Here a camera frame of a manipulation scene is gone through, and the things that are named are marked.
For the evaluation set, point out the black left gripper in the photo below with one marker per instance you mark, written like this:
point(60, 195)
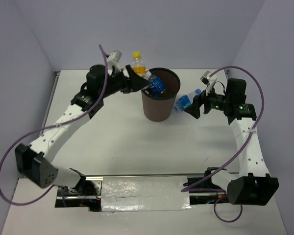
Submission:
point(126, 82)

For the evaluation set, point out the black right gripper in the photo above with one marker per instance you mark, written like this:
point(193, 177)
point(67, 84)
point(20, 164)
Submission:
point(194, 109)

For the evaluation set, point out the blue label bottle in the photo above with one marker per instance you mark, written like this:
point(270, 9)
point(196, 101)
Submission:
point(155, 84)

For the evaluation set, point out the blue cap bottle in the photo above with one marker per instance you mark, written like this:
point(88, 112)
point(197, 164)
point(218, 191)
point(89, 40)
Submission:
point(185, 101)

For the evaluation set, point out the clear bottle orange label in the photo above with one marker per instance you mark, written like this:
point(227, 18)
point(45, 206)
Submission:
point(138, 65)

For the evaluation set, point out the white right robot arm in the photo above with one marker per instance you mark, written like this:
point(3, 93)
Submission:
point(245, 177)

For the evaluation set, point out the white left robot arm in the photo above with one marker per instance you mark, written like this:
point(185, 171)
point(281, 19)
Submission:
point(34, 160)

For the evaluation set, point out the brown bin black rim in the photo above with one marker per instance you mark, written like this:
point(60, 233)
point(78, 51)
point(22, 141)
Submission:
point(158, 108)

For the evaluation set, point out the silver foil sheet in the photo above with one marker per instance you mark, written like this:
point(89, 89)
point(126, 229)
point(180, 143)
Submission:
point(134, 194)

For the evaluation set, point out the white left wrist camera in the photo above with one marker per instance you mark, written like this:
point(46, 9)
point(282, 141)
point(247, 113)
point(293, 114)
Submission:
point(113, 60)

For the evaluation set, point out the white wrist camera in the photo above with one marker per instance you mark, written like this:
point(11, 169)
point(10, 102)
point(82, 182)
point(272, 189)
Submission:
point(209, 80)
point(113, 60)

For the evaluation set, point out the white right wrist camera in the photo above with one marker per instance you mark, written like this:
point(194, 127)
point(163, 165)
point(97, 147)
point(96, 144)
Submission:
point(209, 80)

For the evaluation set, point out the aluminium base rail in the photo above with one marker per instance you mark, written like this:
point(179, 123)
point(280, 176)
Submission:
point(91, 195)

